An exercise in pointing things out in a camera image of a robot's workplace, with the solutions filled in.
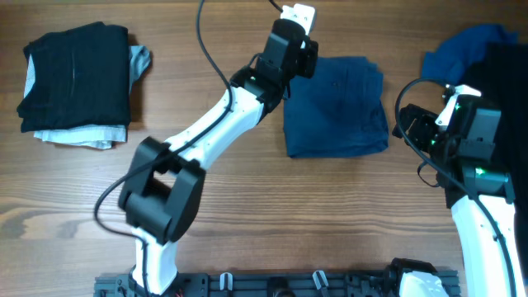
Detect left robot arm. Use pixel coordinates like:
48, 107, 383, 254
118, 16, 318, 296

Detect blue shirt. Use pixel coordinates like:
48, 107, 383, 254
421, 24, 519, 85

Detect folded white grey shirt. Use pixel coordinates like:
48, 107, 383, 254
34, 45, 151, 150

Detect navy blue shorts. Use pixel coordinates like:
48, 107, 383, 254
284, 56, 389, 158

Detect black shirt on pile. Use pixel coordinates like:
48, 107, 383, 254
460, 43, 527, 277

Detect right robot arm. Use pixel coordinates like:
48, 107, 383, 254
395, 92, 526, 296

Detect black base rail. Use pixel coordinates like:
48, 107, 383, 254
93, 270, 461, 297

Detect folded black shirt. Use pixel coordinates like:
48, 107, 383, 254
16, 21, 131, 133

